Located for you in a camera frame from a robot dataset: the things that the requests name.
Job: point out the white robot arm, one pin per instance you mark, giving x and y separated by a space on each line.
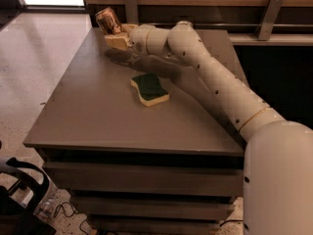
278 170

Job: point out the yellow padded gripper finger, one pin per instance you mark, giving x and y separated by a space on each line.
118 41
128 27

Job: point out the green yellow sponge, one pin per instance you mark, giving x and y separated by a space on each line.
149 89

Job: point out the grey drawer cabinet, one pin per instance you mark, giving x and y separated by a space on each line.
167 169

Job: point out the left metal bracket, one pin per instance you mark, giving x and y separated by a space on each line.
131 11

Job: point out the right metal bracket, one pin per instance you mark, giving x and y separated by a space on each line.
270 15

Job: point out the orange soda can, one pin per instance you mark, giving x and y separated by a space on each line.
108 21

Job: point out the metal bracket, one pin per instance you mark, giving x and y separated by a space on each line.
131 11
270 15

